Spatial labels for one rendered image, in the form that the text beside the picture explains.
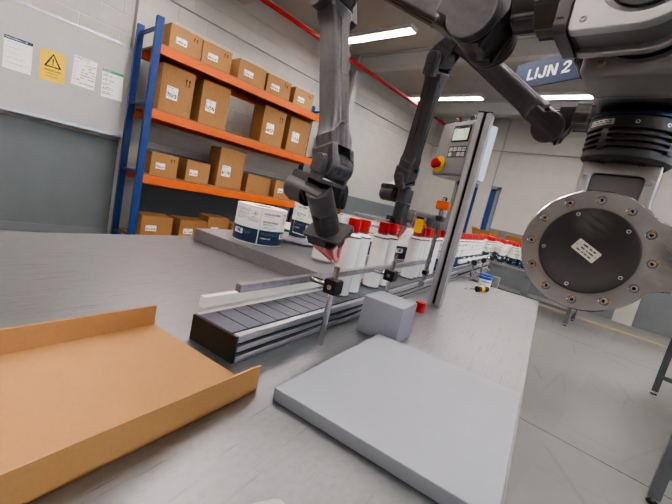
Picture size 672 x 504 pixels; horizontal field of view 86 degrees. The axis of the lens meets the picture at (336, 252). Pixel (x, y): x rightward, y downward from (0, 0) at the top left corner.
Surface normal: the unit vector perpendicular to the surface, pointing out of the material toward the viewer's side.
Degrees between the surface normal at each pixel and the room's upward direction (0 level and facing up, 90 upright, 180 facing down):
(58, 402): 0
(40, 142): 90
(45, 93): 90
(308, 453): 0
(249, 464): 0
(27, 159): 90
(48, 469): 90
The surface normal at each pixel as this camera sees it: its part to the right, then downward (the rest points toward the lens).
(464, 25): -0.66, -0.08
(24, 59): 0.72, 0.26
